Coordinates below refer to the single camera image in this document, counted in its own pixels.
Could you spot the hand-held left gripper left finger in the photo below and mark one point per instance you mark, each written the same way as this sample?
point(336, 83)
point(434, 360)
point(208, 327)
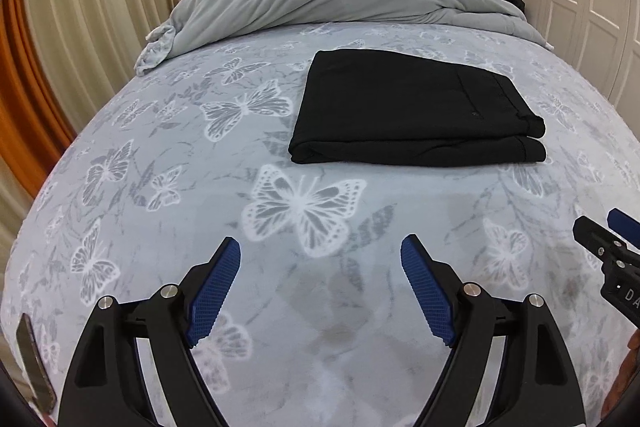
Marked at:
point(215, 292)

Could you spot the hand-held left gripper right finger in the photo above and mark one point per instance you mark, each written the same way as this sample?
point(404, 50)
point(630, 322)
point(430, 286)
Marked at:
point(425, 292)

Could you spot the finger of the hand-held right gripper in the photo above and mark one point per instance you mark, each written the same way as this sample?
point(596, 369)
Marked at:
point(620, 221)
point(592, 234)

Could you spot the black pants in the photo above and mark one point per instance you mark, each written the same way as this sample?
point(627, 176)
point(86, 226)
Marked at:
point(400, 107)

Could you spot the person's right forearm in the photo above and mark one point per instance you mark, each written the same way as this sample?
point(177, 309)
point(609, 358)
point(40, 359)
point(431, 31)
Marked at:
point(622, 382)

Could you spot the butterfly printed bed sheet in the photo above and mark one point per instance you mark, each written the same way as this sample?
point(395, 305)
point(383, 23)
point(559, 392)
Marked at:
point(150, 117)

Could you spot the smartphone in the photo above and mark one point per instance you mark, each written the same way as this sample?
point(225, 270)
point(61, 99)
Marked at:
point(35, 367)

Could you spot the dark cloth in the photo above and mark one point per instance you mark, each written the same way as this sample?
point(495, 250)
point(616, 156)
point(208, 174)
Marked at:
point(511, 1)

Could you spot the orange curtain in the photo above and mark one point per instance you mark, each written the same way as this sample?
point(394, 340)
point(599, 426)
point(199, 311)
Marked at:
point(25, 97)

